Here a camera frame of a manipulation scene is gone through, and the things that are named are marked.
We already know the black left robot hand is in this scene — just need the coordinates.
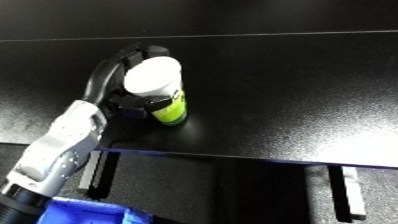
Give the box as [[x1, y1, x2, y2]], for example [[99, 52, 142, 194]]
[[81, 43, 180, 119]]

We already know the white paper cup green band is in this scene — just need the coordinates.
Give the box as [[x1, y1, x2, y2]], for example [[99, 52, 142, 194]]
[[122, 56, 191, 127]]

